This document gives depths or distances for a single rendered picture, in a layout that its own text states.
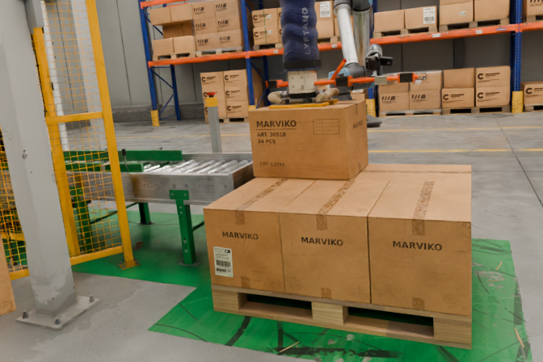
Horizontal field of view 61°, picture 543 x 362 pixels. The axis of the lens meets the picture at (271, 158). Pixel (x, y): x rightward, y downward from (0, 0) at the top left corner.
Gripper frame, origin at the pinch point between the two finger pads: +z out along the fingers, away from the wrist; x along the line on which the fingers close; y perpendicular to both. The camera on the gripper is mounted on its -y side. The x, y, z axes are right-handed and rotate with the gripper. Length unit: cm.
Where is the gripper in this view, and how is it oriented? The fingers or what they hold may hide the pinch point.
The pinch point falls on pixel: (377, 69)
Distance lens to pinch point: 267.1
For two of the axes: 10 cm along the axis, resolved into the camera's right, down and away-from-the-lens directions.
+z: -1.9, 4.9, -8.5
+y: -9.6, 0.7, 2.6
